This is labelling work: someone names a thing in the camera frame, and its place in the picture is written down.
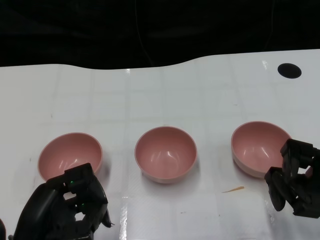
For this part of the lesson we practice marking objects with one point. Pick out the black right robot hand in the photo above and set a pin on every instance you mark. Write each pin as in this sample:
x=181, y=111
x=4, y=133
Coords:
x=300, y=155

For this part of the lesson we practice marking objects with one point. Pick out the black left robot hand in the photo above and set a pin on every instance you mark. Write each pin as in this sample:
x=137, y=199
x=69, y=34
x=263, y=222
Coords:
x=42, y=207

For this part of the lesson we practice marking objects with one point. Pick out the pink plastic bowl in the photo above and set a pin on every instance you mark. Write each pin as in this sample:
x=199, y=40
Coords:
x=70, y=152
x=257, y=147
x=165, y=155

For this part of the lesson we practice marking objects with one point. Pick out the thin orange sliver scrap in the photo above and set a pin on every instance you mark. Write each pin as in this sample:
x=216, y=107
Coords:
x=233, y=189

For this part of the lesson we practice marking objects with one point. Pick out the black round table grommet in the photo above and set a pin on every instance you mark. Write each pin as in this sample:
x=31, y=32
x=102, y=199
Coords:
x=289, y=70

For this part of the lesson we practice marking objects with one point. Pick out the black backdrop cloth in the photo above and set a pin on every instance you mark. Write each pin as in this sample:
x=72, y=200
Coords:
x=75, y=32

